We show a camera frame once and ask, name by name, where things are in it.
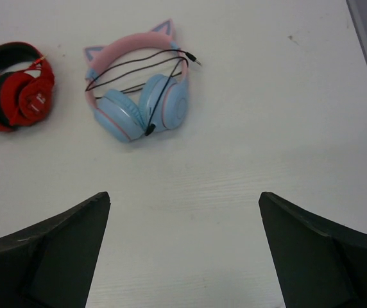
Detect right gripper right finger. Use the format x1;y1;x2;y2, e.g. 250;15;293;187
259;192;367;307

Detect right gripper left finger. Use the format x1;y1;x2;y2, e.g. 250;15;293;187
0;192;110;307

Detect black headphone audio cable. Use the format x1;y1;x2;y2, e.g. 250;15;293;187
85;47;203;137

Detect pink blue cat-ear headphones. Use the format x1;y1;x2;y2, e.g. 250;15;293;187
83;19;196;142

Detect red black headphones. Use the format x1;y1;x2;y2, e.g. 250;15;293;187
0;42;55;132

